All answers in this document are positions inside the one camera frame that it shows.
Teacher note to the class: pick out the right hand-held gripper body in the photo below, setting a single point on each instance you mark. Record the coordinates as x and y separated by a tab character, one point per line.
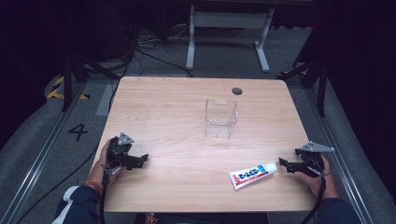
313	158

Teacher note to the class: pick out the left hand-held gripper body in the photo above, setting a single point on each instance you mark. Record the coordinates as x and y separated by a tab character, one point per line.
120	149

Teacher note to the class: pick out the white toothpaste tube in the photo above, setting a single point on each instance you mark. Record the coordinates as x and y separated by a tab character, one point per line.
252	175

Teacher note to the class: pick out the clear plastic box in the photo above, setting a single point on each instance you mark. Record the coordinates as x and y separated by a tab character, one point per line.
220	119

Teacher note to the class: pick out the person's left hand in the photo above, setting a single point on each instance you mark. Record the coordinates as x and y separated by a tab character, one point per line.
99	168

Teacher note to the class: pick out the person's right hand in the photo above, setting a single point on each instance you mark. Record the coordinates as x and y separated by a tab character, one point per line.
323	185

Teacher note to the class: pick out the black tripod stand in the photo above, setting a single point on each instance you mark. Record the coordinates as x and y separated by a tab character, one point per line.
314	74
73	71

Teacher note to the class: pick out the yellow black hazard tape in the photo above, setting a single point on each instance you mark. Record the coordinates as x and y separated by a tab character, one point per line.
57	90

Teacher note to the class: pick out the dark round table grommet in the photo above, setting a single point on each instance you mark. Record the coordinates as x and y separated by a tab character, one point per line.
237	91

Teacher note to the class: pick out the grey metal floor rail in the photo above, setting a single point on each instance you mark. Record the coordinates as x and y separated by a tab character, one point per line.
339	155
40	155

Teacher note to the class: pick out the grey metal table frame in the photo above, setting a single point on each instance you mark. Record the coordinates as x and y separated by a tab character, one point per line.
229	20

